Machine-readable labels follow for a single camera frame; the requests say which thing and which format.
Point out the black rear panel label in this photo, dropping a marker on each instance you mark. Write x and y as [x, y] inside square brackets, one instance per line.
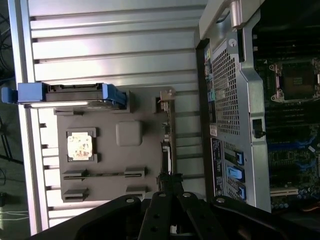
[217, 167]

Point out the grey parts rack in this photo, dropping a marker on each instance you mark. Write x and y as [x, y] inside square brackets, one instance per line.
[107, 160]

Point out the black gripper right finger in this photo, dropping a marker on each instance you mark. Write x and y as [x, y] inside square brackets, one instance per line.
[250, 222]

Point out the white expansion slot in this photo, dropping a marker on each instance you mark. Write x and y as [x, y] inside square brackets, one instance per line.
[285, 192]

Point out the CPU socket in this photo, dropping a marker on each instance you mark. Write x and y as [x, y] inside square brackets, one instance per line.
[297, 80]

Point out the open black PC case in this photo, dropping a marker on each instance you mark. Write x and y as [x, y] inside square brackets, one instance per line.
[255, 100]

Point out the blue card retention clip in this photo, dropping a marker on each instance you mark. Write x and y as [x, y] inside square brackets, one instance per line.
[240, 158]
[242, 193]
[235, 173]

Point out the hard disk in blue carrier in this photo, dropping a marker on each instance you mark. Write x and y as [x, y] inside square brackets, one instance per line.
[30, 92]

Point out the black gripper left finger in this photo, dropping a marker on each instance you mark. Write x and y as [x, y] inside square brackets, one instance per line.
[112, 220]

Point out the silver CPU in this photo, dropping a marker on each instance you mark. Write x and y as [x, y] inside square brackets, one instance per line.
[80, 146]

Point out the green Dell motherboard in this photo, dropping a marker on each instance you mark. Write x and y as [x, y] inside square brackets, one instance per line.
[287, 160]

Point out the green RAM stick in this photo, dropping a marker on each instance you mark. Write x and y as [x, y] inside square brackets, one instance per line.
[105, 174]

